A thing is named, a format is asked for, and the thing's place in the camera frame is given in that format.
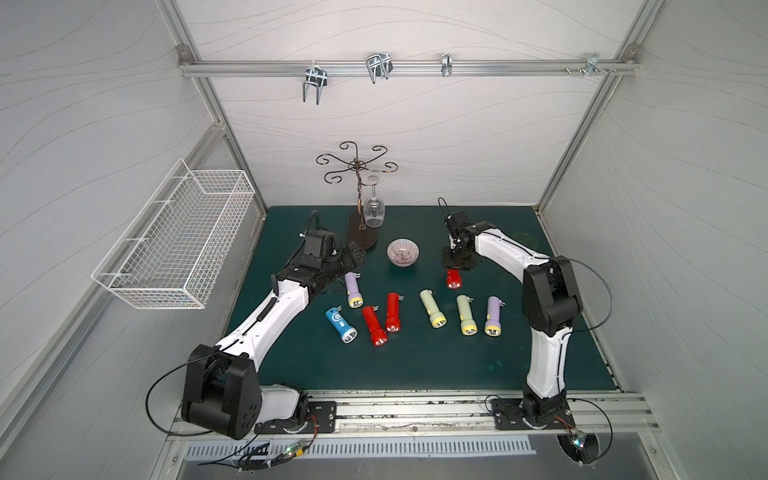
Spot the red flashlight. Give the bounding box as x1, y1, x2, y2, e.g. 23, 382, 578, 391
385, 292, 404, 333
362, 306, 388, 347
446, 269, 463, 290

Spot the pale green flashlight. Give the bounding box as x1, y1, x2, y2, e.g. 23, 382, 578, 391
419, 289, 447, 329
456, 294, 478, 336

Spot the purple flashlight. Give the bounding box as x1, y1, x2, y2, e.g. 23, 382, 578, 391
344, 272, 364, 309
484, 296, 504, 337

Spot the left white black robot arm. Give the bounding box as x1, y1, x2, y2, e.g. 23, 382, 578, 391
181, 242, 364, 440

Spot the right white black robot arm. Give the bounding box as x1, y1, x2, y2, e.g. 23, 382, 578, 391
443, 211, 583, 429

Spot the blue flashlight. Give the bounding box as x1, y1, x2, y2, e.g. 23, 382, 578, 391
325, 307, 358, 344

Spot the dark metal cup stand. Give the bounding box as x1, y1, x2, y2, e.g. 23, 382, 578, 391
315, 140, 399, 251

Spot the pink patterned bowl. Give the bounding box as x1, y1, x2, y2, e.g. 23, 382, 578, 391
386, 238, 420, 268

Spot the clear wine glass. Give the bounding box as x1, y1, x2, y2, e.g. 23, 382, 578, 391
363, 175, 386, 228

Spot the green table mat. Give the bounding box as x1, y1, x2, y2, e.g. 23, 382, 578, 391
206, 205, 619, 392

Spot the metal hook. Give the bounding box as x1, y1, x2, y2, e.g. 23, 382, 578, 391
365, 52, 393, 84
564, 53, 618, 78
441, 53, 453, 78
302, 65, 328, 105

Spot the white wire basket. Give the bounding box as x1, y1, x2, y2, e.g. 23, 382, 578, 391
91, 159, 255, 310

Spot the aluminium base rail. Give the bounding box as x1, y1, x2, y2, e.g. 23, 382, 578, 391
166, 389, 661, 442

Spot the aluminium cross rail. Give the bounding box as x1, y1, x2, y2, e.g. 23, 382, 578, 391
179, 57, 641, 78

